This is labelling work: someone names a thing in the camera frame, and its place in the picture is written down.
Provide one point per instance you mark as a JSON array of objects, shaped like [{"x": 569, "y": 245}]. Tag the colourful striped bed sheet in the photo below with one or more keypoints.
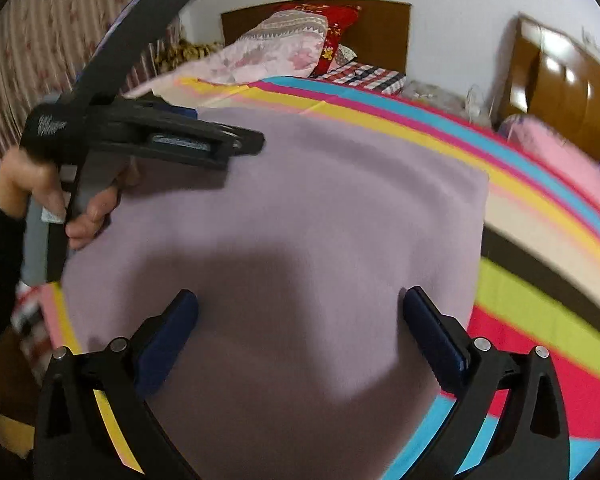
[{"x": 530, "y": 240}]

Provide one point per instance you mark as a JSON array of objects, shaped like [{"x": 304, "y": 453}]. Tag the pink floral quilt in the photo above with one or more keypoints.
[{"x": 260, "y": 60}]

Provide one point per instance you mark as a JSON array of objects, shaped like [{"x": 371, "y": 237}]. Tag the plain brown wooden headboard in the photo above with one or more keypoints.
[{"x": 380, "y": 35}]

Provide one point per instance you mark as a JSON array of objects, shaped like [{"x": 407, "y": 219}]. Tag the grey zigzag patterned pillow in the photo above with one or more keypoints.
[{"x": 290, "y": 22}]

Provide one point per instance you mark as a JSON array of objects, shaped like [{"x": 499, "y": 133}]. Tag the small white floral pillow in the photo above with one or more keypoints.
[{"x": 346, "y": 56}]

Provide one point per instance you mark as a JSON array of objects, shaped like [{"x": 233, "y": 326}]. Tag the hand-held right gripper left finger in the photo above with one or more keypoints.
[{"x": 170, "y": 340}]

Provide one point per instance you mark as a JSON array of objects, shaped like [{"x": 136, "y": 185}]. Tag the grey white crumpled cloth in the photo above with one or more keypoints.
[{"x": 430, "y": 95}]

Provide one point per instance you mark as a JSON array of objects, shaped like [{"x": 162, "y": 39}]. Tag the plain pink blanket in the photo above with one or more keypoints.
[{"x": 555, "y": 155}]

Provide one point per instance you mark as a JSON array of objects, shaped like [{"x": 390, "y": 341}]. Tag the red patterned pillow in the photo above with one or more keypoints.
[{"x": 337, "y": 25}]

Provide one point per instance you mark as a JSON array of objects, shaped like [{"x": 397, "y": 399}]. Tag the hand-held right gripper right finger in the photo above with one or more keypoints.
[{"x": 430, "y": 332}]

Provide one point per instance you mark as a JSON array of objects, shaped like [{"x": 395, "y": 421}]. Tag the striped floral curtain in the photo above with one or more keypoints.
[{"x": 30, "y": 35}]

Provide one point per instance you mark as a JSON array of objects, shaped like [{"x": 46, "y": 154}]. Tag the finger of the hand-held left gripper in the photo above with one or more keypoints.
[{"x": 195, "y": 137}]

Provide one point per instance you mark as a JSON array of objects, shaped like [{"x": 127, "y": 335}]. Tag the glossy panelled wooden headboard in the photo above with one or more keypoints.
[{"x": 555, "y": 90}]

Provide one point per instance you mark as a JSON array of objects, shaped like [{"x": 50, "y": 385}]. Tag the person's left hand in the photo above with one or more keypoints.
[{"x": 20, "y": 185}]

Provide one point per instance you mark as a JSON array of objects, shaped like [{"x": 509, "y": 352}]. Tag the lavender pants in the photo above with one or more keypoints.
[{"x": 290, "y": 200}]

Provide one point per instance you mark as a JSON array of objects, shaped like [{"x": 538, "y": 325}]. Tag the leopard print blanket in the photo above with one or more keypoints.
[{"x": 190, "y": 52}]

